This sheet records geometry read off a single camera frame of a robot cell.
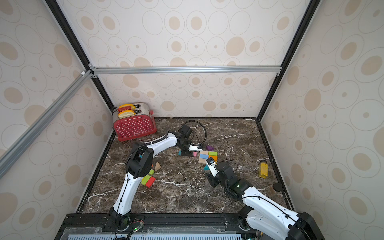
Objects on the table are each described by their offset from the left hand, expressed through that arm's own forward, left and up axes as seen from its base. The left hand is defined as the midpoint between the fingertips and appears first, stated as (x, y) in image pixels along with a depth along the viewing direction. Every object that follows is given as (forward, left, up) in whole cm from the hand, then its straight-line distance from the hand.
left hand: (194, 150), depth 99 cm
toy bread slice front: (+15, +45, +19) cm, 51 cm away
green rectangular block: (-2, -13, -1) cm, 13 cm away
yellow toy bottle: (-15, -40, +3) cm, 43 cm away
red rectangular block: (-22, +26, 0) cm, 34 cm away
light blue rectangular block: (-4, -6, 0) cm, 7 cm away
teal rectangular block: (-1, +10, -2) cm, 10 cm away
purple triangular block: (+2, -10, 0) cm, 10 cm away
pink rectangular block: (-3, 0, 0) cm, 3 cm away
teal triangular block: (-13, -7, +1) cm, 15 cm away
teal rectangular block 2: (-21, +23, +28) cm, 42 cm away
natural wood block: (-8, -5, 0) cm, 9 cm away
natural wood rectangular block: (-1, -6, -1) cm, 6 cm away
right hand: (-19, -9, +6) cm, 21 cm away
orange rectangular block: (-4, -13, -2) cm, 14 cm away
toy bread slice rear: (+22, +42, +18) cm, 51 cm away
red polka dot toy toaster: (+13, +36, +10) cm, 40 cm away
